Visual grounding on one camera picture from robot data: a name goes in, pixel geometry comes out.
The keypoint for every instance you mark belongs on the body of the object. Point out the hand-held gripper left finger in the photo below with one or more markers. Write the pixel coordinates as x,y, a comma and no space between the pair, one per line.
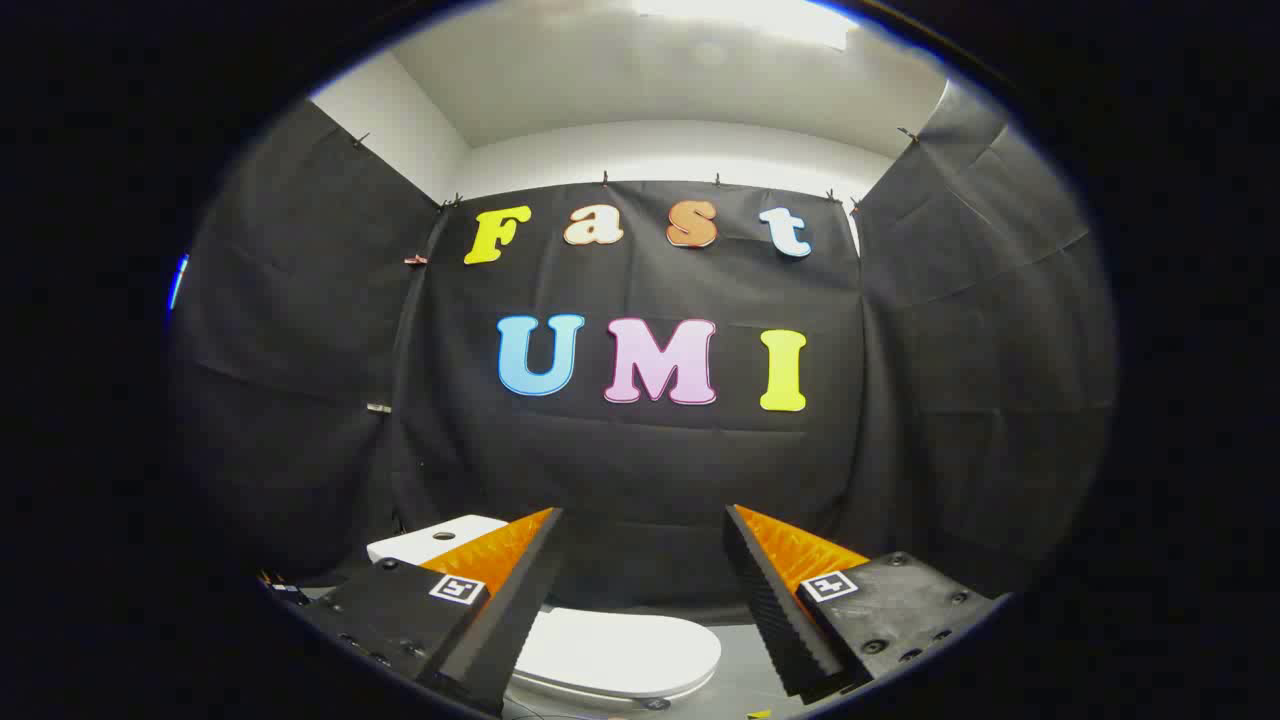
520,610

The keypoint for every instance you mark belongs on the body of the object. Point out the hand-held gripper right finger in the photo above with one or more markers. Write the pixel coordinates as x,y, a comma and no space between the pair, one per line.
775,610

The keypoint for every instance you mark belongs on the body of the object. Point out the white toilet lid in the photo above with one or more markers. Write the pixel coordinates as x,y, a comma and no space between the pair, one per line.
620,650

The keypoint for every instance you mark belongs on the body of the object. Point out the white ceramic toilet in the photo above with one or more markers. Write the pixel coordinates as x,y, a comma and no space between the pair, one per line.
430,545

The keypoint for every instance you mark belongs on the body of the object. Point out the black backdrop cloth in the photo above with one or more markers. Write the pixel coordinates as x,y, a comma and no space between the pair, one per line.
640,470

